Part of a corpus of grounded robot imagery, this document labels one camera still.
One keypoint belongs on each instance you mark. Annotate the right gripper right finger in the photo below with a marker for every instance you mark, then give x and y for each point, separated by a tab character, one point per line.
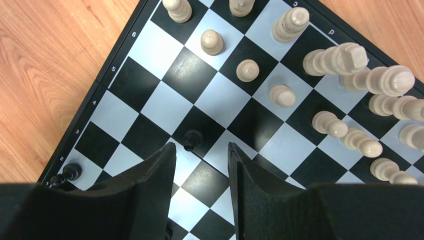
266	207

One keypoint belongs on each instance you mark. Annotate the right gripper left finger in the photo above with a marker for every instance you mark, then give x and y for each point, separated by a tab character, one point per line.
133	205

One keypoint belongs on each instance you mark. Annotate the black white chessboard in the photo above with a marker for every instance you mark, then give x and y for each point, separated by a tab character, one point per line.
217	79

